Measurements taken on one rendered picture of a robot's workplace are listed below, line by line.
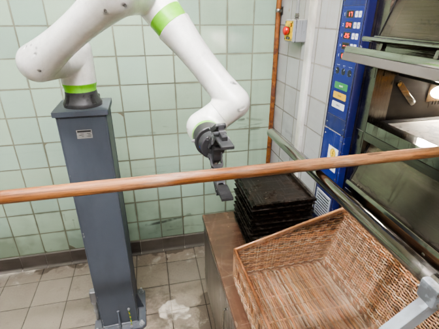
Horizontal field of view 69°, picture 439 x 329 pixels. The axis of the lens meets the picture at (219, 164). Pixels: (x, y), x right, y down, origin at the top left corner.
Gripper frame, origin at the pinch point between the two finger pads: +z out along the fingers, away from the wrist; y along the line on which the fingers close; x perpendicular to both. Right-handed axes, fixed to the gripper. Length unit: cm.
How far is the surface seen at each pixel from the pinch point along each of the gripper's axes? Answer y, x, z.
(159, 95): 8, 11, -121
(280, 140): 2.1, -22.8, -22.4
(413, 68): -22, -46, -1
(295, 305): 60, -28, -8
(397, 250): 2.4, -22.8, 30.6
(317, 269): 61, -44, -24
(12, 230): 88, 108, -121
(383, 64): -22, -45, -11
